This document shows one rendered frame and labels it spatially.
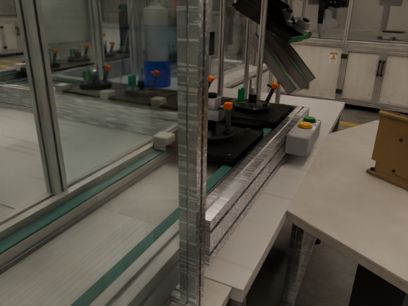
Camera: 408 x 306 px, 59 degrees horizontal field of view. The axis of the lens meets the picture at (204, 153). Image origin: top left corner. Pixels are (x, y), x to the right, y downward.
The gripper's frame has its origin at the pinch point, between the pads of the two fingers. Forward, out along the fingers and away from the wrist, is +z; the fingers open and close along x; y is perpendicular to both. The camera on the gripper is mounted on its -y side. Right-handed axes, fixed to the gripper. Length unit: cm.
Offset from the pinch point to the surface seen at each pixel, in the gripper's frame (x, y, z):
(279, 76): 15.9, -15.8, 17.4
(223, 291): -82, 3, 37
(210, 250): -76, -2, 34
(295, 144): -24.0, 1.3, 30.0
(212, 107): -41.2, -18.5, 17.0
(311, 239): 41, 3, 105
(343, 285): 35, 23, 123
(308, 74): 42.5, -9.4, 20.4
